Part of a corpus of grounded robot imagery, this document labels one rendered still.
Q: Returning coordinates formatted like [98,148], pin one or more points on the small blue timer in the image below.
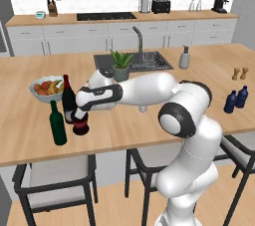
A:
[40,14]

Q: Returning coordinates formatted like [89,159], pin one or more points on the wooden shaker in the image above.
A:
[244,73]
[235,74]

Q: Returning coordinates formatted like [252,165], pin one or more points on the black wine bottle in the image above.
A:
[68,99]

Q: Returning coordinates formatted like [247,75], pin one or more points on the black hob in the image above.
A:
[106,16]

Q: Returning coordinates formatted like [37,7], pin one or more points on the pale clear bottle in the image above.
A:
[143,109]

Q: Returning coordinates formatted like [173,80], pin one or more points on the blue plastic bottle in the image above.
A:
[230,103]
[242,98]

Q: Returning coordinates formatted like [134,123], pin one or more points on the dark sink basin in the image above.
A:
[156,60]

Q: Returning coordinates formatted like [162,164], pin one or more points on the white fruit bowl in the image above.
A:
[37,96]

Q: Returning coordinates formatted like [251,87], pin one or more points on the wooden knife block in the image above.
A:
[52,8]

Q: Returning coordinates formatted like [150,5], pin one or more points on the silver kettle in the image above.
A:
[145,2]

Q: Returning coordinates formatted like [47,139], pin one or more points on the clear glass bottle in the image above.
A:
[192,6]
[199,5]

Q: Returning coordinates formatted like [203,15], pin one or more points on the grey lower cupboard run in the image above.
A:
[83,39]

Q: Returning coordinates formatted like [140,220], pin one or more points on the green glass bottle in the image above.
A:
[58,128]

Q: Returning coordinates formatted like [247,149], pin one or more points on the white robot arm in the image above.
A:
[186,157]

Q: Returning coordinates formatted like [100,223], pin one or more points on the grey soap dispenser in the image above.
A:
[184,60]

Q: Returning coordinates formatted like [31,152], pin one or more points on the green potted plant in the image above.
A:
[121,67]

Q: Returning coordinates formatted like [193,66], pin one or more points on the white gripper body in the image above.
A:
[81,100]

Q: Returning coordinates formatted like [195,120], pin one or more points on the grey tap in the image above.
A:
[139,39]

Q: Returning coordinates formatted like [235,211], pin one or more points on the black coffee machine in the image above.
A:
[220,1]

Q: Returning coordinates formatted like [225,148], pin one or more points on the yellow banana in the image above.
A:
[55,85]

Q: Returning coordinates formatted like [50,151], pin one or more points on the black toaster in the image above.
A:
[161,6]

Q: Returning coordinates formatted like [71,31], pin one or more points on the black frame stool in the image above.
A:
[240,152]
[56,183]
[146,160]

